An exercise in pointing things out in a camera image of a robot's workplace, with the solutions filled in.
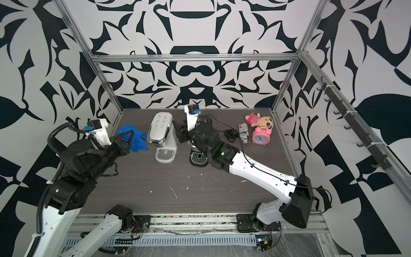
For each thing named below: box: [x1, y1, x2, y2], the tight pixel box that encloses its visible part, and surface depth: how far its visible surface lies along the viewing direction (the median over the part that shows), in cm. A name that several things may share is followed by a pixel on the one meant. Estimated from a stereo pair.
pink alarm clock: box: [251, 127, 273, 146], surface depth 98 cm
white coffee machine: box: [147, 111, 180, 164], surface depth 85 cm
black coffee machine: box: [187, 139, 209, 168], surface depth 94 cm
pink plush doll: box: [245, 112, 274, 130], surface depth 107 cm
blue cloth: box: [116, 124, 149, 154], surface depth 61 cm
